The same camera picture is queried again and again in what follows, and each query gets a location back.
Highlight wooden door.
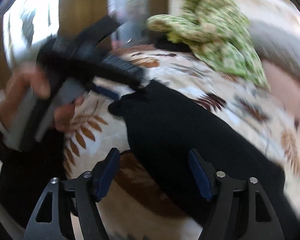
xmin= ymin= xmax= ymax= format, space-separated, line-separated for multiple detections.
xmin=59 ymin=0 xmax=109 ymax=50

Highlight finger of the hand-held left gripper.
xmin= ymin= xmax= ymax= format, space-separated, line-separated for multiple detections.
xmin=86 ymin=79 xmax=122 ymax=100
xmin=72 ymin=56 xmax=145 ymax=87

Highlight black pants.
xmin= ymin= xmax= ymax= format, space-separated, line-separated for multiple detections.
xmin=107 ymin=80 xmax=300 ymax=240

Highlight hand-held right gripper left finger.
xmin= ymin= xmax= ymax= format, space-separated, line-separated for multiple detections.
xmin=22 ymin=147 xmax=121 ymax=240

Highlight person's dark clothing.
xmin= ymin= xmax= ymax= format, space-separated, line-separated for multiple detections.
xmin=0 ymin=130 xmax=67 ymax=230

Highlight person's left forearm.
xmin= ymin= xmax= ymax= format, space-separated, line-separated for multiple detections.
xmin=0 ymin=90 xmax=22 ymax=153

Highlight pink bed sheet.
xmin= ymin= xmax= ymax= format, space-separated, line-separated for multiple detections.
xmin=262 ymin=60 xmax=300 ymax=120

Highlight leaf print blanket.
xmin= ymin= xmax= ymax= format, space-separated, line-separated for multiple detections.
xmin=62 ymin=44 xmax=300 ymax=240

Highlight green patterned quilt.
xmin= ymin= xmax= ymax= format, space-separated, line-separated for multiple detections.
xmin=146 ymin=0 xmax=270 ymax=90

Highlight person's left hand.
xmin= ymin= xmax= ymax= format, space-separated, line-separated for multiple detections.
xmin=0 ymin=66 xmax=84 ymax=132

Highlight grey quilted cover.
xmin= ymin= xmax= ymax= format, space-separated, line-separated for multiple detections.
xmin=250 ymin=20 xmax=300 ymax=80

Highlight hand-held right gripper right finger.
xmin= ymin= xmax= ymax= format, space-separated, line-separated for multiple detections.
xmin=187 ymin=149 xmax=285 ymax=240

